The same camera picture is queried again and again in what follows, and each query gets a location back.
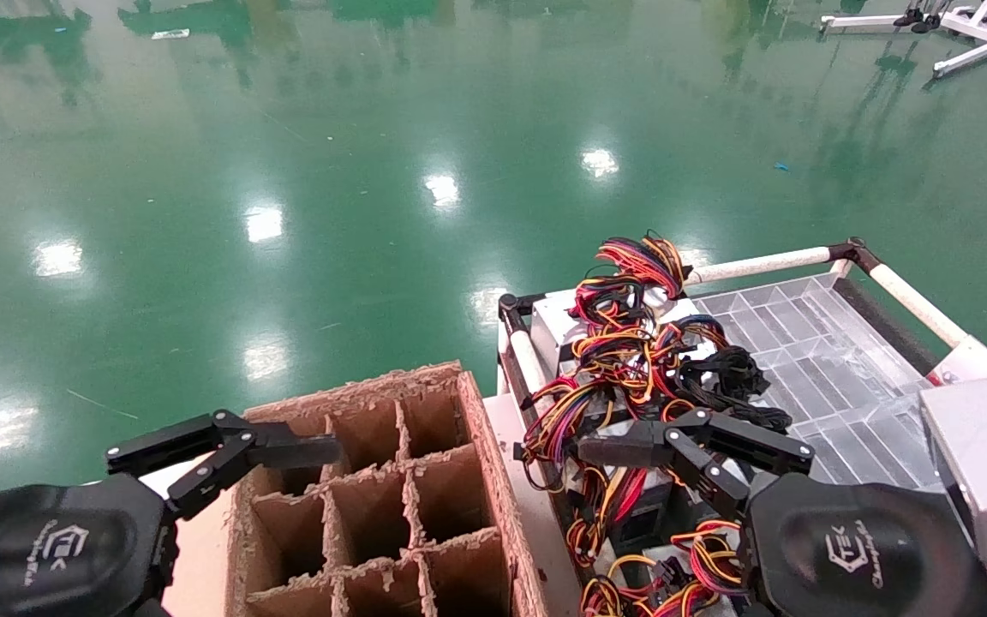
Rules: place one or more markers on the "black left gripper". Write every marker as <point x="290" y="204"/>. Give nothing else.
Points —
<point x="48" y="548"/>

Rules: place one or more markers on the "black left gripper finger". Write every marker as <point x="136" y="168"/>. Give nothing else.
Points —
<point x="288" y="450"/>

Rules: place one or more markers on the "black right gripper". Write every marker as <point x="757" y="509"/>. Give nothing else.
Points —
<point x="853" y="548"/>

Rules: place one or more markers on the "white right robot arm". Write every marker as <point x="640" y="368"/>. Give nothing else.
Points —
<point x="982" y="463"/>

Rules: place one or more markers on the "brown cardboard divider box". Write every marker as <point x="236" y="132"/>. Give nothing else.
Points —
<point x="498" y="480"/>

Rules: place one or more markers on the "clear plastic divider tray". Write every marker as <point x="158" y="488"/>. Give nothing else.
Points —
<point x="819" y="360"/>

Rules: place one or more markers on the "white paper scrap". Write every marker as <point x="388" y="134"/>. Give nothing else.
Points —
<point x="170" y="34"/>

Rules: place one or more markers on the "white wheeled stand base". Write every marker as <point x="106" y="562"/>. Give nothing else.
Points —
<point x="978" y="51"/>

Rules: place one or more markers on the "white pipe cart frame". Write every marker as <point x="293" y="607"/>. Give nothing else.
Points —
<point x="759" y="266"/>

